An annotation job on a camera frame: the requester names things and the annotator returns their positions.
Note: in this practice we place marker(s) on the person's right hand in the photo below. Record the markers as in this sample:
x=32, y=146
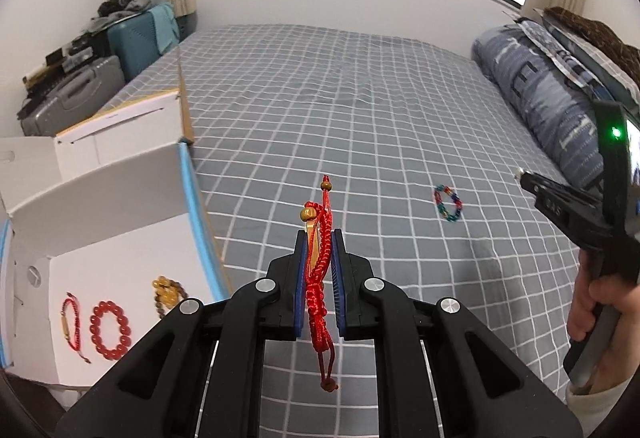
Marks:
x=585, y=303

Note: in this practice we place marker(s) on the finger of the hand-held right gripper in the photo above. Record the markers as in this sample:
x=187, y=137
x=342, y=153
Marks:
x=560, y=210

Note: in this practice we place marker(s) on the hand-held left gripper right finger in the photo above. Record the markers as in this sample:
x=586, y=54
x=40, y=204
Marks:
x=340, y=288

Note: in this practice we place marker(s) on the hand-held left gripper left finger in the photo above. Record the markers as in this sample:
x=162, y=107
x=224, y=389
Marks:
x=300, y=278

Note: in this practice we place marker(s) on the grey hard case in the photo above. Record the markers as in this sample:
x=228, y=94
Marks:
x=75, y=93

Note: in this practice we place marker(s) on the blue and yellow cardboard box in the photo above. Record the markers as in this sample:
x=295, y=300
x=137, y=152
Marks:
x=125, y=228

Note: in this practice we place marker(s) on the black bag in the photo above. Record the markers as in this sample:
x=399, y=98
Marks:
x=120, y=3

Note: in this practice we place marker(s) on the folded blue-grey duvet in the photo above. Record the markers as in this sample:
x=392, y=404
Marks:
x=540, y=93

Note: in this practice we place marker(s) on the pile of dark small electronics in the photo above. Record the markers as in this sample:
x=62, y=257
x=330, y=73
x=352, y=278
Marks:
x=60, y=61

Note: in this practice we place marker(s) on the person's right forearm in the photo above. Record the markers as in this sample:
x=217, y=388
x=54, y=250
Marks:
x=620, y=358

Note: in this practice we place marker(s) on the grey checked bed sheet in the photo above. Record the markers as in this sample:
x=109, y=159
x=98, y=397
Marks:
x=325, y=93

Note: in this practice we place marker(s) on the brown blanket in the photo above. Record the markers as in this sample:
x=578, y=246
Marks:
x=595, y=28

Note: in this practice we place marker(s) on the teal suitcase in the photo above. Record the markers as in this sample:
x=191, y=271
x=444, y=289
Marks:
x=140, y=38

